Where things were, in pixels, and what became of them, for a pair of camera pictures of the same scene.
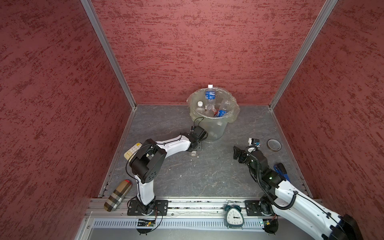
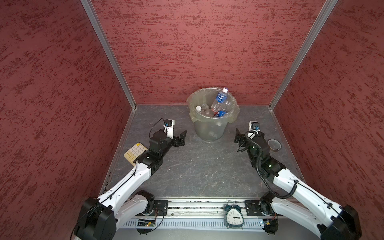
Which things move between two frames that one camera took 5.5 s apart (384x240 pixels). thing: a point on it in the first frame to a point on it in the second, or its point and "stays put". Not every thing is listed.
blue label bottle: (226, 105) stays put
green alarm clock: (233, 217) stays put
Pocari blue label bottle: (210, 97) to (220, 103)
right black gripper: (236, 154) to (243, 138)
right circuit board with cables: (271, 226) stays put
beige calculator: (129, 152) stays put
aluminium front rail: (193, 208) stays put
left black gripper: (194, 149) to (176, 143)
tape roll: (274, 145) stays put
